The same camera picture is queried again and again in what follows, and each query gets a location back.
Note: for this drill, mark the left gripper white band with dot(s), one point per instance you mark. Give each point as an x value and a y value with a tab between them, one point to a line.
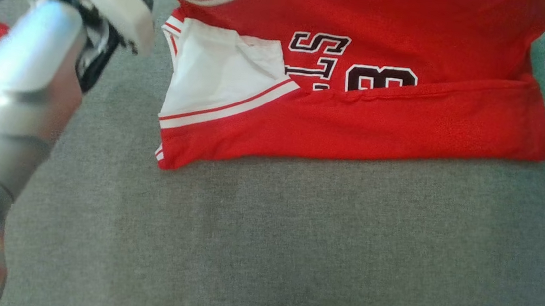
116	5

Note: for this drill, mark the red number 23 basketball jersey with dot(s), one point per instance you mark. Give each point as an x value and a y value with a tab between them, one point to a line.
381	113

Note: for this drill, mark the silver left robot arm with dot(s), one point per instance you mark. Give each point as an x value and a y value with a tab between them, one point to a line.
11	113

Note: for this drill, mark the grey fabric sofa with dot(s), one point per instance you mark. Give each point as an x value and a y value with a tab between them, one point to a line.
268	247

